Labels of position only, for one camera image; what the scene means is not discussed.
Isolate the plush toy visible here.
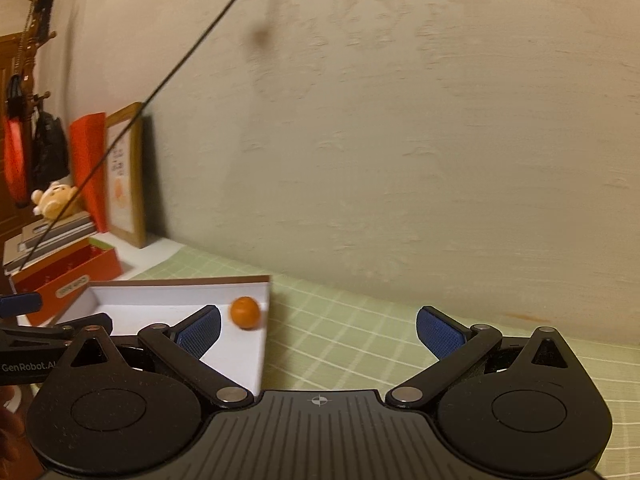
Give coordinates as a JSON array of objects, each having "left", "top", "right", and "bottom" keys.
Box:
[{"left": 31, "top": 180, "right": 83, "bottom": 221}]

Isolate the wooden picture frame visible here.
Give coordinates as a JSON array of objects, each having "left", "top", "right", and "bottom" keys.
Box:
[{"left": 104, "top": 101, "right": 150, "bottom": 250}]

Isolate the red paper sheet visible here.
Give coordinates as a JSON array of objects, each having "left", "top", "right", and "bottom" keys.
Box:
[{"left": 68, "top": 111, "right": 110, "bottom": 233}]

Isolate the thin dark cable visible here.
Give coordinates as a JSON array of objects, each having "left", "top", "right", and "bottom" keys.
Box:
[{"left": 10, "top": 0, "right": 266, "bottom": 296}]

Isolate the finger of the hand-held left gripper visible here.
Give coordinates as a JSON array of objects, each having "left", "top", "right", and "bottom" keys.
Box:
[
  {"left": 0, "top": 312, "right": 113, "bottom": 351},
  {"left": 0, "top": 292, "right": 44, "bottom": 319}
]

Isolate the small orange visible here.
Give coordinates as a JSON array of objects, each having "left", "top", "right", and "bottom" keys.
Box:
[{"left": 230, "top": 296, "right": 262, "bottom": 331}]

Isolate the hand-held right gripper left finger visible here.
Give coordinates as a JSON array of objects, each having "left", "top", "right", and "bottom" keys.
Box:
[{"left": 65, "top": 305, "right": 256, "bottom": 407}]

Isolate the stack of books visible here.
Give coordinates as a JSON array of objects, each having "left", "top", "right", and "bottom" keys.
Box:
[{"left": 2, "top": 210, "right": 98, "bottom": 276}]

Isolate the green checked tablecloth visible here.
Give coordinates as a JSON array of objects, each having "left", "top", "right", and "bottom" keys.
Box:
[{"left": 120, "top": 245, "right": 640, "bottom": 480}]

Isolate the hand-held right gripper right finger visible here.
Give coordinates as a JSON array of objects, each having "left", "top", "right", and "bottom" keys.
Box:
[{"left": 385, "top": 306, "right": 576, "bottom": 407}]

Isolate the black bag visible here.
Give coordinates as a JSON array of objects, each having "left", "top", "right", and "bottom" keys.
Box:
[{"left": 31, "top": 110, "right": 71, "bottom": 192}]

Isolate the orange-red box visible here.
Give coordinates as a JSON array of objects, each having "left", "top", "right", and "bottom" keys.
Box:
[{"left": 9, "top": 240, "right": 123, "bottom": 328}]

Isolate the red bag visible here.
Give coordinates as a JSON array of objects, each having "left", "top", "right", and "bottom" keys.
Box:
[{"left": 2, "top": 75, "right": 31, "bottom": 209}]

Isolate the brown cardboard box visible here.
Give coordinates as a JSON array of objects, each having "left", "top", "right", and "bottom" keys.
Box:
[{"left": 52, "top": 275, "right": 273, "bottom": 396}]

